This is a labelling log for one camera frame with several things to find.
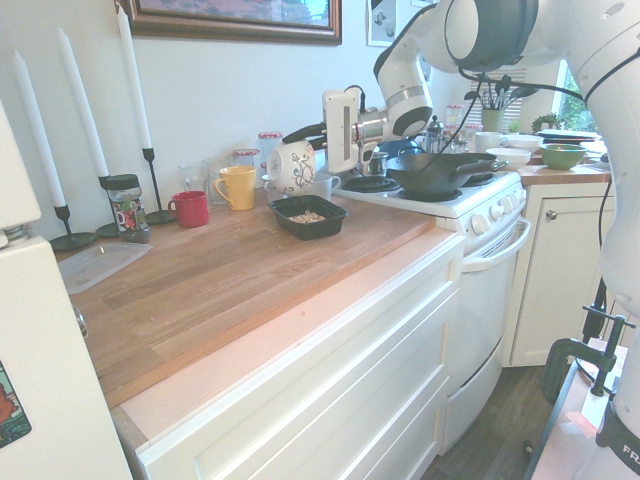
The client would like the green metal clamp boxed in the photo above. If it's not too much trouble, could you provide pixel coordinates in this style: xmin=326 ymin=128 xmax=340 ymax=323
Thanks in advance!
xmin=542 ymin=313 xmax=638 ymax=407

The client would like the blue kettle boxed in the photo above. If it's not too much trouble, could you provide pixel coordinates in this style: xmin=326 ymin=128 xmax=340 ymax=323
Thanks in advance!
xmin=378 ymin=135 xmax=426 ymax=158

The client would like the white bowl with swirl pattern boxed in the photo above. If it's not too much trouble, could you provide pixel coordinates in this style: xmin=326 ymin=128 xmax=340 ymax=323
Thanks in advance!
xmin=265 ymin=139 xmax=318 ymax=197

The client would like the tall jar with checkered lid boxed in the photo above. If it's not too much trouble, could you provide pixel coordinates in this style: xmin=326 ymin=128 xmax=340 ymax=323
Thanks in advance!
xmin=257 ymin=130 xmax=285 ymax=160

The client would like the small green plant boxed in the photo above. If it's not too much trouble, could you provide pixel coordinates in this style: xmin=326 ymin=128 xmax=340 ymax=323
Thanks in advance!
xmin=530 ymin=112 xmax=562 ymax=136

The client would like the white drawer cabinet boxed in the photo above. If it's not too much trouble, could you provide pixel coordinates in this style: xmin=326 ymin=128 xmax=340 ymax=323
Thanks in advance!
xmin=134 ymin=233 xmax=467 ymax=480

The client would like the spice jar with black lid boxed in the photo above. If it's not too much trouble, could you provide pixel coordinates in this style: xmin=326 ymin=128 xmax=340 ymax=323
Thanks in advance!
xmin=105 ymin=173 xmax=151 ymax=244

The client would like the clear glass mug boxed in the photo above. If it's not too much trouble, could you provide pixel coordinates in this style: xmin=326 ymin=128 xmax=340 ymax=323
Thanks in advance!
xmin=201 ymin=157 xmax=227 ymax=207

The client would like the colourful fridge magnet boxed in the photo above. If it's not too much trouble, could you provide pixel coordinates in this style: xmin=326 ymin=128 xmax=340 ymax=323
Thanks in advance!
xmin=0 ymin=359 xmax=33 ymax=449

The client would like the short white taper candle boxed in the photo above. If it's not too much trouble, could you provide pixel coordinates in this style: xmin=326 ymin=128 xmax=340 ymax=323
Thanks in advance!
xmin=13 ymin=49 xmax=68 ymax=209

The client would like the white mug by window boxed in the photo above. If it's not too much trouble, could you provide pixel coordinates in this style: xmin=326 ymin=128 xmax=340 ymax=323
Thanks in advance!
xmin=473 ymin=131 xmax=510 ymax=154

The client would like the medium black candle holder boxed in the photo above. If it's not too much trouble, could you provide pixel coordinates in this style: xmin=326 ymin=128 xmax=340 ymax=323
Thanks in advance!
xmin=95 ymin=174 xmax=122 ymax=239

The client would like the red mug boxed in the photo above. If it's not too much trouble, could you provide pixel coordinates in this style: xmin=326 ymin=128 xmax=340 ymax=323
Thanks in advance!
xmin=167 ymin=190 xmax=210 ymax=229

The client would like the black plastic food container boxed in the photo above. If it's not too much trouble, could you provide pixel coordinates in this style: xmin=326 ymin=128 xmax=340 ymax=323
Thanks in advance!
xmin=268 ymin=194 xmax=350 ymax=242

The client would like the yellow mug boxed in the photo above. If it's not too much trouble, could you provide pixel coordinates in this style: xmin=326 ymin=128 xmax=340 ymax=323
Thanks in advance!
xmin=213 ymin=165 xmax=258 ymax=211

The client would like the steel pot with blue handles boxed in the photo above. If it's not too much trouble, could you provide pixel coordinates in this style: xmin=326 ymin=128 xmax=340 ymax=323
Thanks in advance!
xmin=367 ymin=151 xmax=391 ymax=177

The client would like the white refrigerator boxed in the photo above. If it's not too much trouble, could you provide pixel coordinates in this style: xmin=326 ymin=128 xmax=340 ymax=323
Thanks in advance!
xmin=0 ymin=99 xmax=134 ymax=480

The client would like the white stove with oven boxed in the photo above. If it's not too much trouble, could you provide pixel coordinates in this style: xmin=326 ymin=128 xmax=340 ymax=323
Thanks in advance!
xmin=333 ymin=149 xmax=533 ymax=454

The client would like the pale green utensil holder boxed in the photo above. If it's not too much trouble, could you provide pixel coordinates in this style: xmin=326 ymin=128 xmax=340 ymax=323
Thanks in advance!
xmin=480 ymin=108 xmax=505 ymax=134

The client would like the clear drinking glass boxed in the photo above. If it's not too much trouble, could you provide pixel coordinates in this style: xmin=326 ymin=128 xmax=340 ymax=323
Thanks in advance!
xmin=178 ymin=163 xmax=207 ymax=197

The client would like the short black candle holder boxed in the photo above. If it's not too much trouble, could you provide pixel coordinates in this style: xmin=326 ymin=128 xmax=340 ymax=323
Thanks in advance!
xmin=49 ymin=204 xmax=98 ymax=252

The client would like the green bowl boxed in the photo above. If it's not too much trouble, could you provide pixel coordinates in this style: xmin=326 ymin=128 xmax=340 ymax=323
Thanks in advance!
xmin=539 ymin=143 xmax=589 ymax=171

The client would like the dark wood framed painting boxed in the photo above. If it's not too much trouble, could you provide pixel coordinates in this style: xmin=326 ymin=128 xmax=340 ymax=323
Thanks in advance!
xmin=128 ymin=0 xmax=344 ymax=47

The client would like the black wok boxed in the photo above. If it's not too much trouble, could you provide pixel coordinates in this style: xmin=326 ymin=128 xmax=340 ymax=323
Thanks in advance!
xmin=385 ymin=152 xmax=509 ymax=198

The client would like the medium white taper candle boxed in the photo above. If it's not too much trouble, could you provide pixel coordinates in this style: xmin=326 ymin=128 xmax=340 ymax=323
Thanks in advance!
xmin=56 ymin=27 xmax=110 ymax=178

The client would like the white framed wall picture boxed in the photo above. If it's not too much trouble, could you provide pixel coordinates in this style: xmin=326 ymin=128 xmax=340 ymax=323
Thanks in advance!
xmin=366 ymin=0 xmax=401 ymax=48

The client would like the tall black candle holder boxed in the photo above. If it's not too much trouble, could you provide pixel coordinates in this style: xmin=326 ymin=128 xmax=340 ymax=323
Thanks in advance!
xmin=142 ymin=147 xmax=177 ymax=226

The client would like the clear plastic container lid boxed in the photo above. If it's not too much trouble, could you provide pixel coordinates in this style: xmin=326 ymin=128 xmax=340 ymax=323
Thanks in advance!
xmin=57 ymin=242 xmax=154 ymax=296

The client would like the wooden window blind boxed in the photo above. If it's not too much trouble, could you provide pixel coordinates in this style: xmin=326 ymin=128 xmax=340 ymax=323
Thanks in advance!
xmin=471 ymin=67 xmax=531 ymax=134

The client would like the white serving bowl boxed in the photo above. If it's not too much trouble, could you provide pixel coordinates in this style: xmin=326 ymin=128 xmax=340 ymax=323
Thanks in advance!
xmin=484 ymin=147 xmax=533 ymax=170

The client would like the white cabinet with knob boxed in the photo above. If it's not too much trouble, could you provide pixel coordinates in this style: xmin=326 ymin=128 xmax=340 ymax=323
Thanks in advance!
xmin=508 ymin=180 xmax=617 ymax=369

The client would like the black camera stand pole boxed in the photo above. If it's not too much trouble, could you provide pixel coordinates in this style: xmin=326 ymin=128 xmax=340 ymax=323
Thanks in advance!
xmin=581 ymin=277 xmax=617 ymax=344

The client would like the wide white mug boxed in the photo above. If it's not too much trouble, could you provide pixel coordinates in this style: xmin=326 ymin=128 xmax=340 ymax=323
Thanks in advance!
xmin=311 ymin=173 xmax=343 ymax=202

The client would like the tall white taper candle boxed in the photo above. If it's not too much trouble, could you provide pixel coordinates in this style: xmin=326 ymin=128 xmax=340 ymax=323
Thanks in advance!
xmin=115 ymin=3 xmax=153 ymax=150

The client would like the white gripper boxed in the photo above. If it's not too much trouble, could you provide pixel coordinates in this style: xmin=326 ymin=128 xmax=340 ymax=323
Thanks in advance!
xmin=281 ymin=88 xmax=369 ymax=176

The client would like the glass french press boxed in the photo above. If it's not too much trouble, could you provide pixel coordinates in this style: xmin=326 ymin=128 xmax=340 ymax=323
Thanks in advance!
xmin=424 ymin=115 xmax=447 ymax=154

